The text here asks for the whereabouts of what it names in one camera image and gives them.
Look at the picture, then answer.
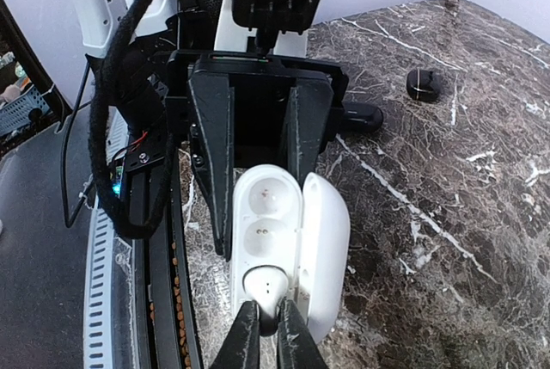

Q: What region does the white oval charging case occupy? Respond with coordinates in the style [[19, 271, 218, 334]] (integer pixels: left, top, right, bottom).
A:
[[229, 164, 351, 343]]

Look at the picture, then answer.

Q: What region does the black oval charging case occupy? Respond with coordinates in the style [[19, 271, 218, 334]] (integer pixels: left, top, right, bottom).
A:
[[339, 101, 384, 134]]

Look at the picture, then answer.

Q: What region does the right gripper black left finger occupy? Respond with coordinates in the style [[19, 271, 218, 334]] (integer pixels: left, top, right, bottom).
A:
[[210, 300, 260, 369]]

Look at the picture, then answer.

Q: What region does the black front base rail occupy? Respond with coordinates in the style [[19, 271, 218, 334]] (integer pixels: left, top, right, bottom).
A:
[[133, 171, 204, 368]]

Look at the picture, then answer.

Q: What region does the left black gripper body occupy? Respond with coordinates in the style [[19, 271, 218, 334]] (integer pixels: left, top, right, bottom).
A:
[[167, 50, 348, 167]]

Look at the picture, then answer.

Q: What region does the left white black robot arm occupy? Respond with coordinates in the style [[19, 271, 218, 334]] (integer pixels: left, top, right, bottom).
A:
[[89, 0, 348, 256]]

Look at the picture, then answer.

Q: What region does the black round charging case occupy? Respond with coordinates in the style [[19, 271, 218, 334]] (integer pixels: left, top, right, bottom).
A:
[[406, 69, 440, 102]]

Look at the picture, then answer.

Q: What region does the white slotted cable duct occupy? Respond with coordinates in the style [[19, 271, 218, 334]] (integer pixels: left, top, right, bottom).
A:
[[81, 106, 143, 369]]

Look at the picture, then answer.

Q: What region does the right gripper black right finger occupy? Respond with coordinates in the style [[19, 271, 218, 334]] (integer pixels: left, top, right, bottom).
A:
[[277, 298, 328, 369]]

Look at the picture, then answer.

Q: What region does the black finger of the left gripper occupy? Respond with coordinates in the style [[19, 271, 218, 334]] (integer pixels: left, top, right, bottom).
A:
[[281, 78, 333, 180], [188, 72, 235, 261]]

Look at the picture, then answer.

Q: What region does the white earbud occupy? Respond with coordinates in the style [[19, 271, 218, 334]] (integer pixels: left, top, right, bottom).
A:
[[243, 266, 289, 337]]

